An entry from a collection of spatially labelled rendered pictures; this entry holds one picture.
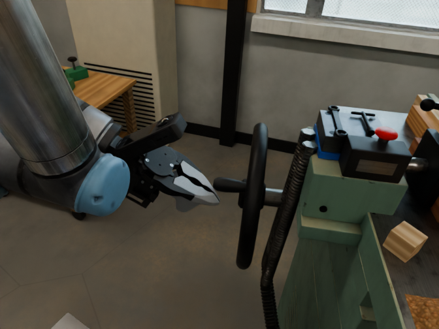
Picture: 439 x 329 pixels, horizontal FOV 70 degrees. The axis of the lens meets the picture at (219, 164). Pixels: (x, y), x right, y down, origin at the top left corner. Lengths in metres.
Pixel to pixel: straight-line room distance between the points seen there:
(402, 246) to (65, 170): 0.42
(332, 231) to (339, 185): 0.08
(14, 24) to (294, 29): 1.67
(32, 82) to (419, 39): 1.80
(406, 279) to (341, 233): 0.11
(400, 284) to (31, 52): 0.46
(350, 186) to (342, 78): 1.54
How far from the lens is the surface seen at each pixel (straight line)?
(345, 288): 0.61
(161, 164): 0.50
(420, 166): 0.58
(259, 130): 0.57
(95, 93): 1.76
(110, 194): 0.39
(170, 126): 0.45
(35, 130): 0.33
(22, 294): 1.61
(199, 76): 2.14
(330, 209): 0.53
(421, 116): 0.79
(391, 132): 0.50
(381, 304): 0.48
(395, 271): 0.48
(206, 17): 2.02
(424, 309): 0.45
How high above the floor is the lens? 1.24
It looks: 37 degrees down
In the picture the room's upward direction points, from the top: 4 degrees clockwise
